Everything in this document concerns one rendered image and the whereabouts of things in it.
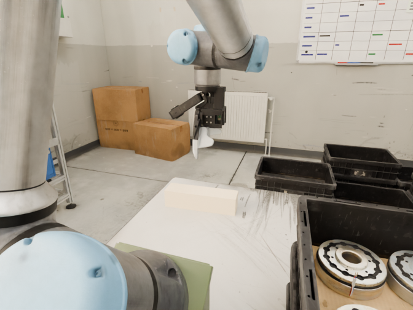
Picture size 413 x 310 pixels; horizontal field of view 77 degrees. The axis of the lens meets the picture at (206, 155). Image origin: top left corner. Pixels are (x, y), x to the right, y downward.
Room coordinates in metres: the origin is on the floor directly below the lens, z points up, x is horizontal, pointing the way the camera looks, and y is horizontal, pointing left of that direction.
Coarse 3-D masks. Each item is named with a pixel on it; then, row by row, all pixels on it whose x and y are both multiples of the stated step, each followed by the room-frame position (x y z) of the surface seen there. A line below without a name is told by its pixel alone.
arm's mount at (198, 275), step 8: (120, 248) 0.37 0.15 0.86; (128, 248) 0.37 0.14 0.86; (136, 248) 0.37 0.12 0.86; (144, 248) 0.37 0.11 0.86; (168, 256) 0.35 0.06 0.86; (176, 256) 0.35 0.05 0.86; (184, 264) 0.33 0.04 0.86; (192, 264) 0.33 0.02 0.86; (200, 264) 0.33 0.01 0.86; (208, 264) 0.33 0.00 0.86; (184, 272) 0.32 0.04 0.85; (192, 272) 0.32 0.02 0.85; (200, 272) 0.32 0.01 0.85; (208, 272) 0.32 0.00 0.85; (192, 280) 0.31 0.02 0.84; (200, 280) 0.31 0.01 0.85; (208, 280) 0.31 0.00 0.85; (192, 288) 0.30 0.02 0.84; (200, 288) 0.30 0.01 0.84; (208, 288) 0.31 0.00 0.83; (192, 296) 0.30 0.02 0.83; (200, 296) 0.29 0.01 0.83; (208, 296) 0.32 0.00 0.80; (192, 304) 0.29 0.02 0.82; (200, 304) 0.29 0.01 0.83; (208, 304) 0.32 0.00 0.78
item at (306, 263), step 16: (304, 208) 0.39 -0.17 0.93; (368, 208) 0.39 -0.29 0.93; (384, 208) 0.39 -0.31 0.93; (400, 208) 0.39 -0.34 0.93; (304, 224) 0.34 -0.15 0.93; (304, 240) 0.30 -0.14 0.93; (304, 256) 0.27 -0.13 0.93; (304, 272) 0.24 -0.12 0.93; (304, 288) 0.22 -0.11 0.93; (304, 304) 0.21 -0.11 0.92
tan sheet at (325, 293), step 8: (320, 280) 0.33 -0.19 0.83; (320, 288) 0.31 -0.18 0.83; (328, 288) 0.31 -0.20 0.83; (384, 288) 0.31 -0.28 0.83; (320, 296) 0.30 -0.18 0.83; (328, 296) 0.30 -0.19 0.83; (336, 296) 0.30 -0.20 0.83; (344, 296) 0.30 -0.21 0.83; (384, 296) 0.30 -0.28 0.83; (392, 296) 0.30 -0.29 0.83; (320, 304) 0.28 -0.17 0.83; (328, 304) 0.28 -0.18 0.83; (336, 304) 0.28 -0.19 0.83; (344, 304) 0.28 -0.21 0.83; (368, 304) 0.28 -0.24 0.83; (376, 304) 0.28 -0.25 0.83; (384, 304) 0.28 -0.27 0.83; (392, 304) 0.28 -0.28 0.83; (400, 304) 0.28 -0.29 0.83; (408, 304) 0.28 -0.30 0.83
